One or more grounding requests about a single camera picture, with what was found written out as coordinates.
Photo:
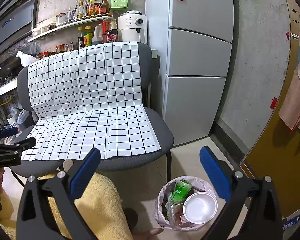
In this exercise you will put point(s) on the grey office chair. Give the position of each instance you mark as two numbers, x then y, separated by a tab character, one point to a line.
145	62

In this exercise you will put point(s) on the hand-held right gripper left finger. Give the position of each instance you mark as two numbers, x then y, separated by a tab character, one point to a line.
86	172

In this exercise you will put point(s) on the small clear seasoning bottle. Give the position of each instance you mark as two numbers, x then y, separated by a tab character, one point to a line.
80	11

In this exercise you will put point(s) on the red white noodle bowl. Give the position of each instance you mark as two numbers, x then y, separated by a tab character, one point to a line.
200	207

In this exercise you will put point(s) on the red tag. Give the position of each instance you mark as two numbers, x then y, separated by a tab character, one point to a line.
273	103

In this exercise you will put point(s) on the person's bare foot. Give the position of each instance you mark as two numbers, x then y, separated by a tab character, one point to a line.
151	233

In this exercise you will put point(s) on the green plastic bottle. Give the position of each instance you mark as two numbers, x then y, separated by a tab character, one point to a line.
180	190

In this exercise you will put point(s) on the person's yellow fleece pants leg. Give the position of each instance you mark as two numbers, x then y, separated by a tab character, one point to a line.
102	205

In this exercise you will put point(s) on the black range hood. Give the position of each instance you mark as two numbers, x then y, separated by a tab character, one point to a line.
12	25

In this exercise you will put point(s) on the green cutlery holder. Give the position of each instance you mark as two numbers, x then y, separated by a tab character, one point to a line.
119	2

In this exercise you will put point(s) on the bin with pink bag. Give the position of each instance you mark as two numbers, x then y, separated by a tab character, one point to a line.
161	215

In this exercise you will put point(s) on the black pouch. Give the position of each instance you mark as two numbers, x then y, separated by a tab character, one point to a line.
165	202

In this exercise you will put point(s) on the grey plastic jug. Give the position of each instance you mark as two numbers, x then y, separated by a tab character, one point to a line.
24	120

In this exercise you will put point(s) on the black wok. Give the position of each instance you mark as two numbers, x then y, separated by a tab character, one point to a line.
5	72

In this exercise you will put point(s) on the large glass jar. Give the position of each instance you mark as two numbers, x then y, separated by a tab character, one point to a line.
61	19

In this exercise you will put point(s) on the green sauce bottle yellow cap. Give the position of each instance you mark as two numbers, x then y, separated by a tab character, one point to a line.
88	37

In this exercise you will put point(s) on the blue white tube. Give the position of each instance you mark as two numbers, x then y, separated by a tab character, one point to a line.
292	222

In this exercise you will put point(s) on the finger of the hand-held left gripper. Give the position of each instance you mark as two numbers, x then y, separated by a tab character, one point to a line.
25	143
8	132

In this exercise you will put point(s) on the white plastic bag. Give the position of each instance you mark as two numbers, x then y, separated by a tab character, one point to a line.
27	60

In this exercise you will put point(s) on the white wall shelf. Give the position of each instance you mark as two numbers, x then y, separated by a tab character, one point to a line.
65	27

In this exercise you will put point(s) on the white checked cloth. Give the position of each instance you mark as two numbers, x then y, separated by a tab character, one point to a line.
90	92

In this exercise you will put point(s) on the dark sauce bottle yellow cap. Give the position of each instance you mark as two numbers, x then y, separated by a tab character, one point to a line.
80	40

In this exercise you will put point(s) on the white air fryer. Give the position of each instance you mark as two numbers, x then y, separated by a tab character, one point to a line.
131	27

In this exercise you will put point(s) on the glass holding utensils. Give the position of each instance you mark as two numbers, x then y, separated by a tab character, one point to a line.
72	15

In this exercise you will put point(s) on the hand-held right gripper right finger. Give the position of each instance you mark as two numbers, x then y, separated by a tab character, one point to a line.
215	172

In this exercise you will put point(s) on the dark slipper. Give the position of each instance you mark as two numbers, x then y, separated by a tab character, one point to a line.
130	217

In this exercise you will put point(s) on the white printed bucket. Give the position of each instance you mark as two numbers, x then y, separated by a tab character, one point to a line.
12	122

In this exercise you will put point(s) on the mustard yellow door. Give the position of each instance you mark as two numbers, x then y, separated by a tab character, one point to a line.
272	167

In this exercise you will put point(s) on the pink apron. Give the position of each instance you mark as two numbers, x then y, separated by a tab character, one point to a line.
297	97

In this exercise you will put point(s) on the translucent jug dark liquid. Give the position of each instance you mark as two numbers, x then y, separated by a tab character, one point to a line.
97	36

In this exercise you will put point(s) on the cooking oil bottle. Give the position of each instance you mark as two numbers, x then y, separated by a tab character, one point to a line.
91	8

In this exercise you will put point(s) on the white refrigerator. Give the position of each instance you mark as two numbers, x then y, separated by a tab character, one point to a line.
197	55

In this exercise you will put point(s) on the tall dark vinegar bottle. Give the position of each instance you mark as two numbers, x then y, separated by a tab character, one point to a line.
104	3

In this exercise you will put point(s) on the red lid jar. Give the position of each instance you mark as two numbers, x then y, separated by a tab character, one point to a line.
60	49

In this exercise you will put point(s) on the large soy sauce bottle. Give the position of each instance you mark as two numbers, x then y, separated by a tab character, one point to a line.
110	30

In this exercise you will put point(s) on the small glass jar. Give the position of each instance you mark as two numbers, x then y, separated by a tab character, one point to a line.
52	25
44	29
36	32

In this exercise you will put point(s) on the steel kitchen counter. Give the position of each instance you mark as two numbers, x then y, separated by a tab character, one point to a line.
2	90

